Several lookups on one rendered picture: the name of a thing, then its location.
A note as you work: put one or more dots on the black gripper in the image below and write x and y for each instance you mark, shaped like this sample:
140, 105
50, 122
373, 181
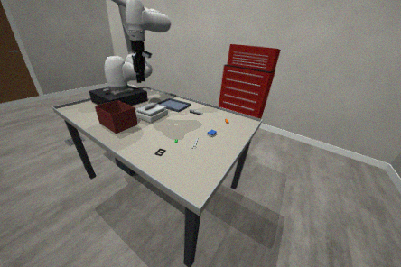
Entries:
138, 60

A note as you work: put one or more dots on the red open box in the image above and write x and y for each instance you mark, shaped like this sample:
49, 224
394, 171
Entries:
116, 116

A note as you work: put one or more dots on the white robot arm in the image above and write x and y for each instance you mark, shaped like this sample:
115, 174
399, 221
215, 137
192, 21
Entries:
138, 19

